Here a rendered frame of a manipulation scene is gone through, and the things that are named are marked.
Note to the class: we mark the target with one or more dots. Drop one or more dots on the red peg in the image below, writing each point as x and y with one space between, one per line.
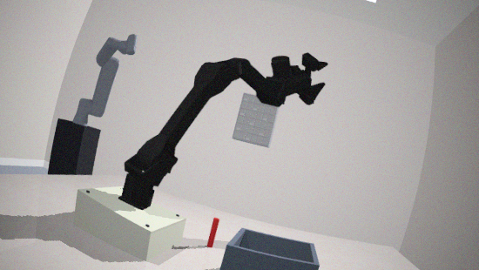
213 232

